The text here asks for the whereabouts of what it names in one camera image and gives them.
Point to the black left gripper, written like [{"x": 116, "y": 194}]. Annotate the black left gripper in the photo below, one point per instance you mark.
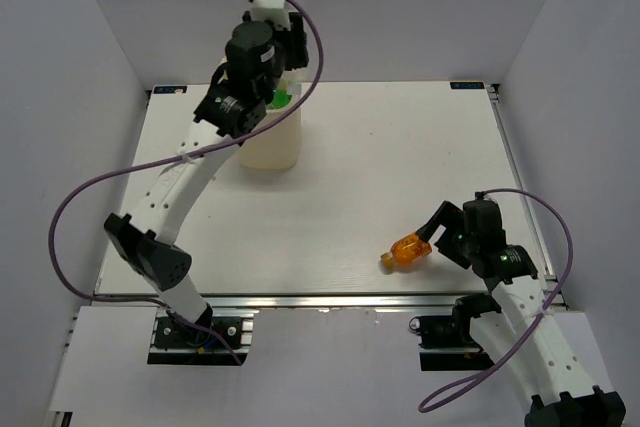
[{"x": 296, "y": 41}]

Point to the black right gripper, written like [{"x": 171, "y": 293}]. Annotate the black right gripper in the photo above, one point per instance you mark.
[{"x": 445, "y": 214}]

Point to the green plastic soda bottle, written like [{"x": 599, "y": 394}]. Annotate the green plastic soda bottle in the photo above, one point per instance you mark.
[{"x": 281, "y": 99}]

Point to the orange juice bottle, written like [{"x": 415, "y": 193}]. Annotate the orange juice bottle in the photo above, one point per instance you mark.
[{"x": 404, "y": 254}]

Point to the clear labelled water bottle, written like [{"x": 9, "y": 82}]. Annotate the clear labelled water bottle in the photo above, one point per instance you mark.
[{"x": 297, "y": 59}]

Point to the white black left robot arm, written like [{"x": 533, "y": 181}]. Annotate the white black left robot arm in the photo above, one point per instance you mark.
[{"x": 145, "y": 236}]

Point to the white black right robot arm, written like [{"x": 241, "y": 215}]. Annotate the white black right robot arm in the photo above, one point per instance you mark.
[{"x": 512, "y": 321}]

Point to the cream plastic bin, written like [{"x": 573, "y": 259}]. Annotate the cream plastic bin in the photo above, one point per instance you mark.
[{"x": 265, "y": 139}]

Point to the left blue table sticker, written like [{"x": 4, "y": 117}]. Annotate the left blue table sticker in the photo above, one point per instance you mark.
[{"x": 169, "y": 90}]

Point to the blue table sticker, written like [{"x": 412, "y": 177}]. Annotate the blue table sticker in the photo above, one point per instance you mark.
[
  {"x": 466, "y": 85},
  {"x": 169, "y": 90}
]

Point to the right blue table sticker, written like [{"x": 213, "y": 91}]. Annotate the right blue table sticker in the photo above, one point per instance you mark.
[{"x": 466, "y": 85}]

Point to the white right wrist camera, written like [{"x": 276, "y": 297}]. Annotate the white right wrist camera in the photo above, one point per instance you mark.
[{"x": 483, "y": 198}]

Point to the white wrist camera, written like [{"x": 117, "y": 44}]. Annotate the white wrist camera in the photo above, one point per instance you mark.
[
  {"x": 276, "y": 12},
  {"x": 483, "y": 198}
]

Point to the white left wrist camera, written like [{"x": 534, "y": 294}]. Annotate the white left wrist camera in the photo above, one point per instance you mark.
[{"x": 276, "y": 12}]

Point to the aluminium right side rail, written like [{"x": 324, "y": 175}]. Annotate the aluminium right side rail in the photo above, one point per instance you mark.
[{"x": 526, "y": 202}]

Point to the aluminium rail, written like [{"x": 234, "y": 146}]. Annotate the aluminium rail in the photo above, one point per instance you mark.
[
  {"x": 526, "y": 202},
  {"x": 334, "y": 301}
]

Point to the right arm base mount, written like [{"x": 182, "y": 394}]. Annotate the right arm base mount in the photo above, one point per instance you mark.
[{"x": 446, "y": 344}]

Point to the aluminium front rail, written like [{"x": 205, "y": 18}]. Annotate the aluminium front rail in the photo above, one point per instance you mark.
[{"x": 334, "y": 301}]

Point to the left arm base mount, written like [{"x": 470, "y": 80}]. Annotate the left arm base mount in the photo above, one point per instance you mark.
[{"x": 169, "y": 345}]

